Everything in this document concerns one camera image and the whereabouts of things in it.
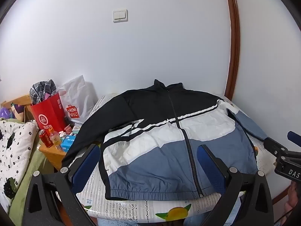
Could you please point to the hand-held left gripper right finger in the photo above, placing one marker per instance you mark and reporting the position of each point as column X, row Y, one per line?
column 211, row 169

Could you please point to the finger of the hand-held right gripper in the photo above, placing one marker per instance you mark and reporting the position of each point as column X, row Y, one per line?
column 272, row 144
column 294, row 137

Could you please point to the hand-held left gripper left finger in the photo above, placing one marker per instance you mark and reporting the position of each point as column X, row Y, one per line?
column 85, row 164

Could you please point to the black white blue jacket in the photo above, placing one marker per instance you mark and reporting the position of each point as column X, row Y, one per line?
column 164, row 150

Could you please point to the person's right hand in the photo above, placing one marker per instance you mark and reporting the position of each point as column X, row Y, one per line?
column 292, row 200

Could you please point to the blue cardboard box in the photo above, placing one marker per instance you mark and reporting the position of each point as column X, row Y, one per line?
column 67, row 143

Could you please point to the wooden nightstand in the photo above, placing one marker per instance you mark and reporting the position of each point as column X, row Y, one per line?
column 54, row 157

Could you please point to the white remote control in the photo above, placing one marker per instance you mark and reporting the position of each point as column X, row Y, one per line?
column 76, row 129

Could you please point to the crumpled white tissue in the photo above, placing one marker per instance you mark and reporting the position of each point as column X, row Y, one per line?
column 62, row 134

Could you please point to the orange drink bottle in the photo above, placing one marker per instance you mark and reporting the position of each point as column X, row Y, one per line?
column 55, row 139

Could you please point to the small pink box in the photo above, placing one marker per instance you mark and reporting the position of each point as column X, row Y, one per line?
column 67, row 129

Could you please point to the red soda can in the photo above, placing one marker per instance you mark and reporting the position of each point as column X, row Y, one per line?
column 45, row 140

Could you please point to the green blanket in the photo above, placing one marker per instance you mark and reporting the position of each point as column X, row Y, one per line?
column 30, row 176

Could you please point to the red paper bag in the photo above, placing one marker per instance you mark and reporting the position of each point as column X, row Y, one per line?
column 49, row 115

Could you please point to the fruit print tablecloth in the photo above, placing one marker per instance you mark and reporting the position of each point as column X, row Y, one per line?
column 131, row 207

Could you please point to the white plastic shopping bag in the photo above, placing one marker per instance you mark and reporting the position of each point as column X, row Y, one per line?
column 77, row 96

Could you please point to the white quilt with black flowers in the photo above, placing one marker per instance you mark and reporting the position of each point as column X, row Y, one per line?
column 16, row 143

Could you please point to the patterned pillow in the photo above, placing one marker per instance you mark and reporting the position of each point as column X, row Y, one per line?
column 17, row 110

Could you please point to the dark plaid cloth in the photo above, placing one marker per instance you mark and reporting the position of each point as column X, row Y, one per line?
column 41, row 89

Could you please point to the wooden headboard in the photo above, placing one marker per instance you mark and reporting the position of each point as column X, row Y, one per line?
column 16, row 100

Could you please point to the purple soft item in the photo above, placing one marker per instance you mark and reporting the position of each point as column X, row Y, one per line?
column 4, row 113

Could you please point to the brown wooden door frame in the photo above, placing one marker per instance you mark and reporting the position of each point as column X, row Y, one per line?
column 235, row 51

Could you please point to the white light switch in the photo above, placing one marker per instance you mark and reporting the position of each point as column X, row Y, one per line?
column 120, row 16

